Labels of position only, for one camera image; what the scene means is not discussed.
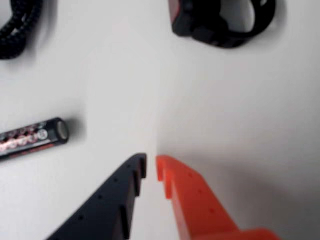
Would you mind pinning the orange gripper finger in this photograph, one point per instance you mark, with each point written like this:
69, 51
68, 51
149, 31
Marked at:
200, 212

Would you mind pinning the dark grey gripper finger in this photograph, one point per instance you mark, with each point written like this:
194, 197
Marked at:
105, 210

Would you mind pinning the black battery with red print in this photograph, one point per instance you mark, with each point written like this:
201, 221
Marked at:
27, 140

